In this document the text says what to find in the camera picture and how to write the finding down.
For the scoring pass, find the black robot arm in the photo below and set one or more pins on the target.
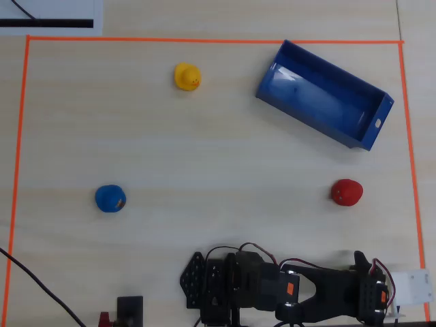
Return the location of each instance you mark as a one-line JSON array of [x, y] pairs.
[[327, 282]]

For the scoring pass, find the red rubber duck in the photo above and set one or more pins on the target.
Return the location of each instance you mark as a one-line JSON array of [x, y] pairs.
[[347, 192]]

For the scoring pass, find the blue plastic box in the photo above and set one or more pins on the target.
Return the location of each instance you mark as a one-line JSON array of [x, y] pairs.
[[323, 98]]

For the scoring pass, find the yellow rubber duck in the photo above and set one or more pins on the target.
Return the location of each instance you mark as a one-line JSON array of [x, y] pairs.
[[186, 76]]

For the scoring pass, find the blue rubber duck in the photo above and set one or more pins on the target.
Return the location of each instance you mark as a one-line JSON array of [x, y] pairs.
[[109, 199]]

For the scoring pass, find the orange tape strip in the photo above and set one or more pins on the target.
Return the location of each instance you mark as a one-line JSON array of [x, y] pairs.
[[204, 40], [18, 153], [412, 170]]

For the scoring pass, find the black table clamp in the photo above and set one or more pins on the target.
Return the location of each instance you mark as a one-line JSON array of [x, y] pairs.
[[130, 308]]

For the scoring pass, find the white sheet with black stripe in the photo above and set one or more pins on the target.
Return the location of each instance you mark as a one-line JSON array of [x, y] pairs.
[[51, 10]]

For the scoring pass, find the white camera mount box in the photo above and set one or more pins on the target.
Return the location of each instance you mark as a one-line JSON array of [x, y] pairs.
[[412, 289]]

